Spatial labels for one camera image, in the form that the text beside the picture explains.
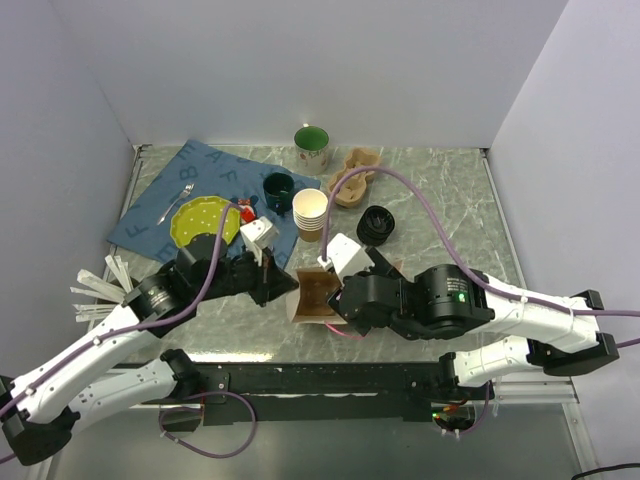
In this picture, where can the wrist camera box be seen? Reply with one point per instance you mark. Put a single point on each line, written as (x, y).
(345, 257)
(258, 236)

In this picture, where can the stack of black lids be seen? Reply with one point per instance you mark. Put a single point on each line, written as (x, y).
(375, 226)

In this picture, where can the silver fork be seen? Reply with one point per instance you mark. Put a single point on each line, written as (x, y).
(182, 196)

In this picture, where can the blue letter-print cloth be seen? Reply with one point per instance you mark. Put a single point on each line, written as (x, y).
(214, 173)

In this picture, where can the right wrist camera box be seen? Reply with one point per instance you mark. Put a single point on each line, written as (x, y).
(345, 257)

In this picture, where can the stack of paper cups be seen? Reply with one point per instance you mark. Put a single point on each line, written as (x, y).
(309, 213)

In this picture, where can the white floral mug green inside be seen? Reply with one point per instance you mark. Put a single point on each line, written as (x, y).
(312, 149)

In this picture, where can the dark green mug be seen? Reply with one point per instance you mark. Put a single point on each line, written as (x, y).
(279, 191)

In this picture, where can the grey cup of straws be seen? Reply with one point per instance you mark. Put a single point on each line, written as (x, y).
(104, 295)

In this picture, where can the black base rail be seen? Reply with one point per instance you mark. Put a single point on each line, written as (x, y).
(325, 391)

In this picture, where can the aluminium frame rail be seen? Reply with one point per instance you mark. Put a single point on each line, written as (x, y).
(533, 388)

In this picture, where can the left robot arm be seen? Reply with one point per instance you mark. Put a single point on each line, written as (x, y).
(43, 409)

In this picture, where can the yellow-green dotted plate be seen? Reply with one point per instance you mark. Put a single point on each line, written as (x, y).
(202, 215)

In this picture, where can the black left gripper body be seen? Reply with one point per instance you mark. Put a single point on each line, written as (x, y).
(254, 279)

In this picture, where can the cream cakes paper bag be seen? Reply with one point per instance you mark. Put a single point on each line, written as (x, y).
(335, 323)

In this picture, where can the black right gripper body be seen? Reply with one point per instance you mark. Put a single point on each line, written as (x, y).
(380, 266)

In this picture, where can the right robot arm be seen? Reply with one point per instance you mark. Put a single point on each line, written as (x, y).
(560, 335)

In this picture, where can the mouse plush toy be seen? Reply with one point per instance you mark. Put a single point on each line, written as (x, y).
(248, 208)

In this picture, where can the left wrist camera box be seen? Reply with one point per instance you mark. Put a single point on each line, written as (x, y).
(258, 236)

